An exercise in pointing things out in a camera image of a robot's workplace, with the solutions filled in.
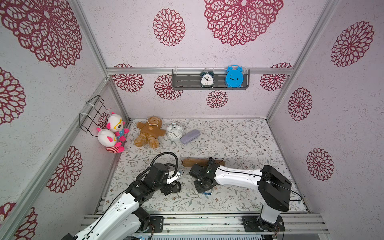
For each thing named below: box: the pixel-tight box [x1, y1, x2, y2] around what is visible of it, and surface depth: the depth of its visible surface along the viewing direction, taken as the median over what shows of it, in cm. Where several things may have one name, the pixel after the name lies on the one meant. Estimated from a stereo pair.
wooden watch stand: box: [182, 157, 226, 167], surface depth 90 cm
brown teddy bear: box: [134, 116, 166, 149], surface depth 106 cm
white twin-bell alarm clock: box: [166, 123, 183, 141], surface depth 103 cm
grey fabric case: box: [180, 129, 201, 145], surface depth 108 cm
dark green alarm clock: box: [200, 71, 215, 89], surface depth 92 cm
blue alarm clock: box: [225, 64, 244, 88], surface depth 91 cm
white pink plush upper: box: [107, 112, 130, 142], surface depth 96 cm
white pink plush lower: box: [97, 127, 125, 154], surface depth 87 cm
